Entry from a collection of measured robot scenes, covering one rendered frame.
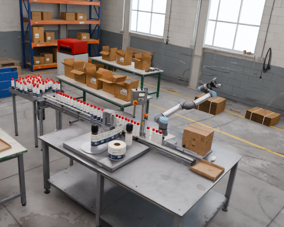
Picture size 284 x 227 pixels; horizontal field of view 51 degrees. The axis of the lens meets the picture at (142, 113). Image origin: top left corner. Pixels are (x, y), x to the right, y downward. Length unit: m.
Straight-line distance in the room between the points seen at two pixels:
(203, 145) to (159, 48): 7.09
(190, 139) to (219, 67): 5.63
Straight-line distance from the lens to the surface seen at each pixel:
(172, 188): 3.05
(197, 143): 3.63
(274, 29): 8.40
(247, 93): 8.80
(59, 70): 9.37
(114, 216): 3.59
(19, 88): 5.51
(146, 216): 3.62
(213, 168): 3.50
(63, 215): 3.96
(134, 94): 3.70
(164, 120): 3.86
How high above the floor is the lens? 2.57
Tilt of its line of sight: 21 degrees down
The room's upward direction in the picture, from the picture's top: 5 degrees clockwise
